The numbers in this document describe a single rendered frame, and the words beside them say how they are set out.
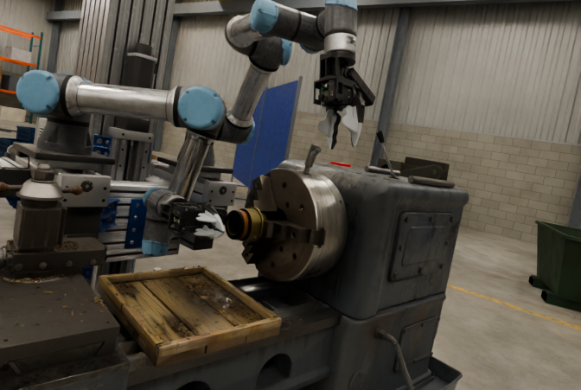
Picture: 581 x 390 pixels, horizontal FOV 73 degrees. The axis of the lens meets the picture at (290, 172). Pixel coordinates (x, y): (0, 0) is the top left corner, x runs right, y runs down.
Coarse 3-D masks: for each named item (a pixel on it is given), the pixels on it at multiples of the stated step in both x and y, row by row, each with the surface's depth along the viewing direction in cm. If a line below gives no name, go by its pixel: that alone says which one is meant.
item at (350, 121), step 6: (348, 108) 87; (354, 108) 88; (348, 114) 87; (354, 114) 88; (342, 120) 85; (348, 120) 86; (354, 120) 88; (348, 126) 86; (354, 126) 87; (360, 126) 87; (354, 132) 87; (360, 132) 88; (354, 138) 87; (354, 144) 87
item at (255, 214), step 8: (240, 208) 102; (248, 208) 101; (256, 208) 102; (232, 216) 100; (240, 216) 97; (248, 216) 99; (256, 216) 100; (264, 216) 103; (232, 224) 102; (240, 224) 96; (248, 224) 98; (256, 224) 99; (232, 232) 100; (240, 232) 96; (248, 232) 98; (256, 232) 99; (240, 240) 101; (248, 240) 101; (256, 240) 101
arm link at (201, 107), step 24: (48, 72) 103; (24, 96) 101; (48, 96) 101; (72, 96) 104; (96, 96) 105; (120, 96) 105; (144, 96) 106; (168, 96) 107; (192, 96) 104; (216, 96) 107; (168, 120) 110; (192, 120) 105; (216, 120) 107
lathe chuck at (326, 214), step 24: (288, 192) 106; (312, 192) 100; (288, 216) 105; (312, 216) 99; (336, 216) 103; (288, 240) 104; (336, 240) 103; (264, 264) 111; (288, 264) 104; (312, 264) 100
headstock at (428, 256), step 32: (288, 160) 135; (352, 192) 110; (384, 192) 104; (416, 192) 115; (448, 192) 130; (352, 224) 109; (384, 224) 106; (416, 224) 120; (448, 224) 135; (352, 256) 108; (384, 256) 108; (416, 256) 123; (448, 256) 141; (320, 288) 115; (352, 288) 107; (384, 288) 115; (416, 288) 129
